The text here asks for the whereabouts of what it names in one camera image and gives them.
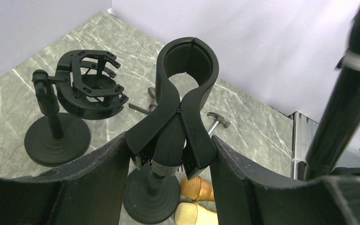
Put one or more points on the black round base stand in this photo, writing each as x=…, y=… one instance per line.
x=173, y=135

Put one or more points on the gold brown microphone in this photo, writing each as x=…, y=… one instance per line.
x=197, y=189

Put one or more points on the black microphone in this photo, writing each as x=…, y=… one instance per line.
x=341, y=117

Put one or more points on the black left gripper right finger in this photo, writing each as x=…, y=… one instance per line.
x=247, y=193

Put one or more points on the black shock mount stand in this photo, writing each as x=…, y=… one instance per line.
x=83, y=88

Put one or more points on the cream microphone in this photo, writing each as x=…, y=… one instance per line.
x=191, y=213

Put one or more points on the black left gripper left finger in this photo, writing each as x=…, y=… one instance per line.
x=85, y=191

